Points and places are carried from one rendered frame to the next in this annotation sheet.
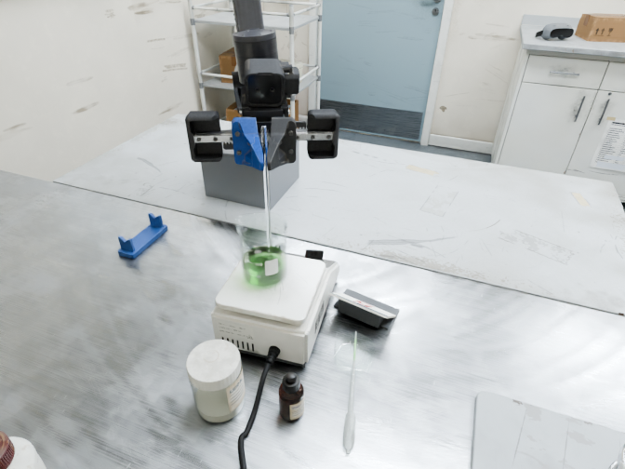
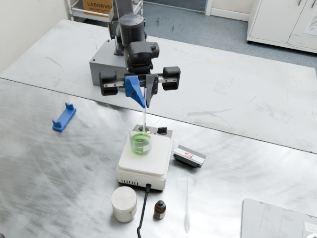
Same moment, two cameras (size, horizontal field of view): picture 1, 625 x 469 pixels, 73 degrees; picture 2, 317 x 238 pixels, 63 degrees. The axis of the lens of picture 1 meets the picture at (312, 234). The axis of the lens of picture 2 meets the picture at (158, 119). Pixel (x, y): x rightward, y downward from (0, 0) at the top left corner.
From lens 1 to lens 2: 0.20 m
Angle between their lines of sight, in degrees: 14
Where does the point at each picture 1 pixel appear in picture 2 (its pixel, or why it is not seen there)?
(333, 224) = (167, 103)
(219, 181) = not seen: hidden behind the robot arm
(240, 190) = not seen: hidden behind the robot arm
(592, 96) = not seen: outside the picture
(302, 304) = (162, 165)
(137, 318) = (72, 168)
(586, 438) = (289, 218)
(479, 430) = (244, 217)
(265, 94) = (141, 60)
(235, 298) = (129, 163)
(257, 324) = (140, 174)
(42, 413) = (39, 224)
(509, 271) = (259, 129)
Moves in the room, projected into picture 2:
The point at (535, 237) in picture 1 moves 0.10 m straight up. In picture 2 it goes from (272, 107) to (284, 86)
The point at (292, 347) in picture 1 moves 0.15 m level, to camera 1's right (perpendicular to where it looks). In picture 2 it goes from (157, 184) to (214, 181)
